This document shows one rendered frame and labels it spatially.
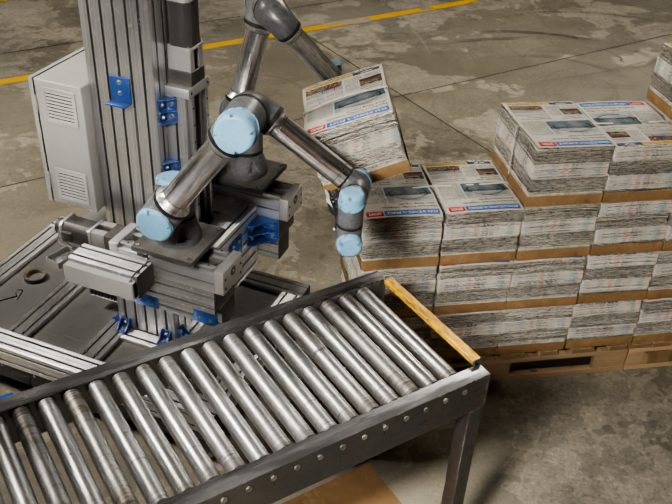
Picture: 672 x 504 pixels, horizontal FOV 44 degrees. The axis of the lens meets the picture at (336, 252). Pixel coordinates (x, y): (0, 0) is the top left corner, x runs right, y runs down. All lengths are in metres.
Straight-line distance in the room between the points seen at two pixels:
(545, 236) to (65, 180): 1.72
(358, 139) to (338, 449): 0.98
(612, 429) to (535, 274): 0.69
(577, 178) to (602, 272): 0.47
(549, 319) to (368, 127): 1.21
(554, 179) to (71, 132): 1.65
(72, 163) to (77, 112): 0.21
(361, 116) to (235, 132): 0.48
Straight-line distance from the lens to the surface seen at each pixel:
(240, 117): 2.27
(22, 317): 3.50
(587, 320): 3.47
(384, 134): 2.62
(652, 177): 3.18
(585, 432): 3.42
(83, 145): 2.93
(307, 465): 2.10
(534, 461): 3.26
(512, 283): 3.21
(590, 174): 3.07
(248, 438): 2.11
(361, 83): 2.81
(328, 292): 2.55
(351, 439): 2.13
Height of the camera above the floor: 2.35
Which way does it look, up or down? 35 degrees down
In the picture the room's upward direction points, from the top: 3 degrees clockwise
